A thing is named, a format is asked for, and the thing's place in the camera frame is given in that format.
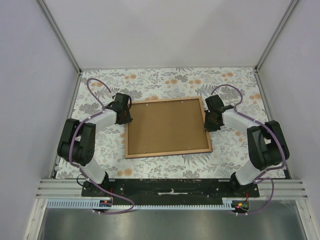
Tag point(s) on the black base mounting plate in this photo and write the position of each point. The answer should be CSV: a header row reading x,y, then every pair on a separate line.
x,y
179,191

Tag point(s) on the wooden picture frame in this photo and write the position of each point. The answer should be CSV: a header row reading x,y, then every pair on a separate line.
x,y
126,150

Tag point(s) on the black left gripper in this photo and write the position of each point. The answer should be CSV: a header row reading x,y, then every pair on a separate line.
x,y
128,119

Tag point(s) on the left aluminium corner post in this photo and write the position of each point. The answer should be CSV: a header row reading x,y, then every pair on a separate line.
x,y
57,32

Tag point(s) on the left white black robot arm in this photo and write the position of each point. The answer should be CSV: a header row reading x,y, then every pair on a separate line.
x,y
78,138

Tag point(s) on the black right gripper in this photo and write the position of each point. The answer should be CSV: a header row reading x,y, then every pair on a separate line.
x,y
208,127

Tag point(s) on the right aluminium corner post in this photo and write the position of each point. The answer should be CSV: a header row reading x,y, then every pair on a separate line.
x,y
277,32

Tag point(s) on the white slotted cable duct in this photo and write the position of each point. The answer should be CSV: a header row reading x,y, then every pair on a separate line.
x,y
106,204

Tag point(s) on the aluminium front rail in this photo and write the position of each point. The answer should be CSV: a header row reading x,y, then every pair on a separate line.
x,y
284,189

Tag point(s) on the aluminium corner post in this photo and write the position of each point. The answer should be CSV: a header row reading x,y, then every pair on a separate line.
x,y
57,32
277,32

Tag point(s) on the brown cardboard backing board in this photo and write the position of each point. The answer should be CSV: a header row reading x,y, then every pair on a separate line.
x,y
167,125

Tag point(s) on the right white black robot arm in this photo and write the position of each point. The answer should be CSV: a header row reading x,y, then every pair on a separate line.
x,y
267,147

